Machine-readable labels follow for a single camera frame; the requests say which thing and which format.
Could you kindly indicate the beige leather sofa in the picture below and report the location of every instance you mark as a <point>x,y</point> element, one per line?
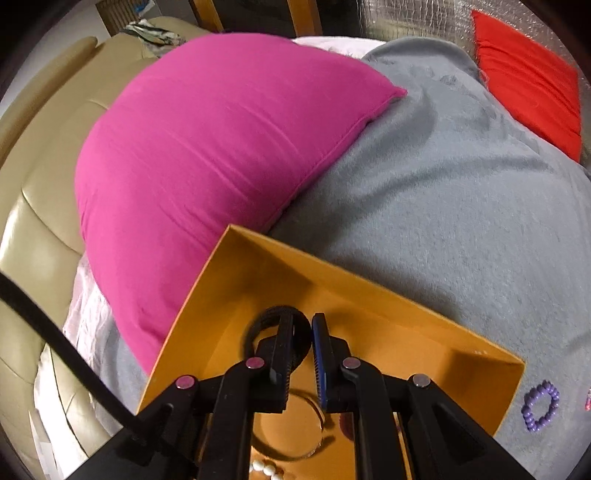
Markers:
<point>37,221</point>

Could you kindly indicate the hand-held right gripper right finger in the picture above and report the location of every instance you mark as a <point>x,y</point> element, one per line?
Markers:
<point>319,369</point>

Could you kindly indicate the thin clear bangle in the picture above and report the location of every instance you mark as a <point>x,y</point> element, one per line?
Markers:
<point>320,419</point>

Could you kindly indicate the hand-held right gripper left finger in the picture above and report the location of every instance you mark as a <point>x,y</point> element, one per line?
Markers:
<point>277,369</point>

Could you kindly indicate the orange cardboard box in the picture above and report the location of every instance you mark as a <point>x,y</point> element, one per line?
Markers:
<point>258,272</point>

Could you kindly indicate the wooden cabinet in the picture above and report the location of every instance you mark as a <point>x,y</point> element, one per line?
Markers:
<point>304,14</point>

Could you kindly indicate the red pillow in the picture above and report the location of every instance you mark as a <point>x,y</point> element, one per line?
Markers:
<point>531,87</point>

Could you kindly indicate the patterned cloth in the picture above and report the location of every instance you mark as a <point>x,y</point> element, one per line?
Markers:
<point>152,32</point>

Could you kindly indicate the pink pillow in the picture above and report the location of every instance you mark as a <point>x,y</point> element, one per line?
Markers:
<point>207,152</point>

